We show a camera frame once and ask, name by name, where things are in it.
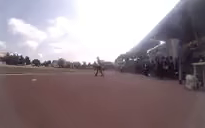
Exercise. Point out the person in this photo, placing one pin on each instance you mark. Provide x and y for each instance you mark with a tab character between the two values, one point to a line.
98	67

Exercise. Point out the red track surface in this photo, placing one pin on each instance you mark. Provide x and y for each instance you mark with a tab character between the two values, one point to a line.
90	100

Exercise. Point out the group of people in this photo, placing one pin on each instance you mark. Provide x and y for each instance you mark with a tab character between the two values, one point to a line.
161	66

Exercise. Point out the grass field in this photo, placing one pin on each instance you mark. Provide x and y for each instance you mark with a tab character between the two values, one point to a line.
23	69

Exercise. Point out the row of trees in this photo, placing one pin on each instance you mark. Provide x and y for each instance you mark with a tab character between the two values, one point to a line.
13	59

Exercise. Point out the grandstand building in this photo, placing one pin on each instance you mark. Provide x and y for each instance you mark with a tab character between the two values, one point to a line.
190	26

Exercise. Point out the white railing frame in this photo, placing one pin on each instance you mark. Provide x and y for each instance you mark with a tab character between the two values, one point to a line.
203	63

